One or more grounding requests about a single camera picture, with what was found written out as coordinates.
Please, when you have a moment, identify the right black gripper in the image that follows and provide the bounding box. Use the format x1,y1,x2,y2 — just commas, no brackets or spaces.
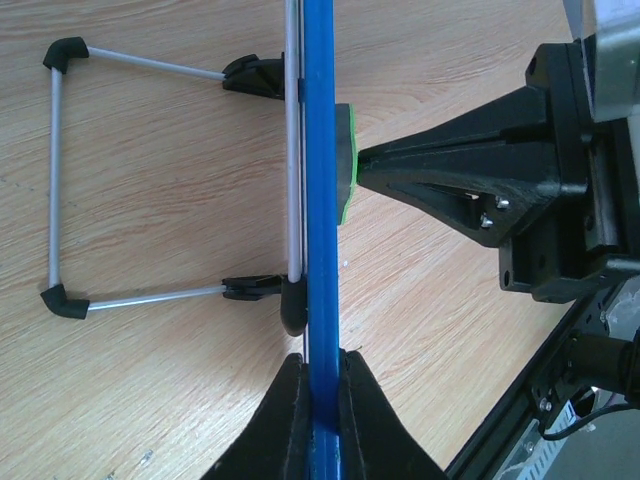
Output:
358,43,639,303

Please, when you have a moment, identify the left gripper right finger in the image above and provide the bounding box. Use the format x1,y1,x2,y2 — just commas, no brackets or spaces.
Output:
338,350,445,479

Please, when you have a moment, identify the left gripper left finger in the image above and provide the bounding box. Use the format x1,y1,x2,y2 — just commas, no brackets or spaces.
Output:
203,353,311,479

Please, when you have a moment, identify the green whiteboard eraser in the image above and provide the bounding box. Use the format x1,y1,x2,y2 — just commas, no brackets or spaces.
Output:
335,103,358,225

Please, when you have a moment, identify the blue framed whiteboard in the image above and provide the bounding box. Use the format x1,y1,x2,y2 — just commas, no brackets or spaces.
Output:
284,1,342,479

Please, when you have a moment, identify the metal wire whiteboard stand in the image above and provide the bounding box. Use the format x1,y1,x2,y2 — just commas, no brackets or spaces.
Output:
40,36,308,336

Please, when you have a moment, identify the light blue slotted cable duct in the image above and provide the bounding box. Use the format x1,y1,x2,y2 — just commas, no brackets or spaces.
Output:
494,420,567,480

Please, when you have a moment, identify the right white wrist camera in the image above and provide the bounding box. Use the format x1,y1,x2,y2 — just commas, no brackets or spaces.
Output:
563,0,639,122

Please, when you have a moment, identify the black metal frame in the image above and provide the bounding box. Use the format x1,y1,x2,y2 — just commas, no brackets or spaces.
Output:
446,286,639,479

